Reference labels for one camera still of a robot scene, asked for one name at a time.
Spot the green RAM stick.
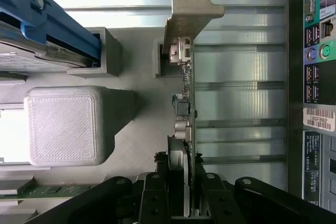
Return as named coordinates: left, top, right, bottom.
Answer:
left=0, top=184, right=104, bottom=199

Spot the grey 3D-printed parts rack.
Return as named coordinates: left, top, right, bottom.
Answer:
left=0, top=26, right=195, bottom=224

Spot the white barcode sticker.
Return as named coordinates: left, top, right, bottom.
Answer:
left=303, top=107, right=336, bottom=132

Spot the computer rear I/O panel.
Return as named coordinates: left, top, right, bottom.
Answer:
left=285, top=0, right=336, bottom=213

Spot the disk drive in blue caddy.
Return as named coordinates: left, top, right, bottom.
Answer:
left=0, top=0, right=102, bottom=74

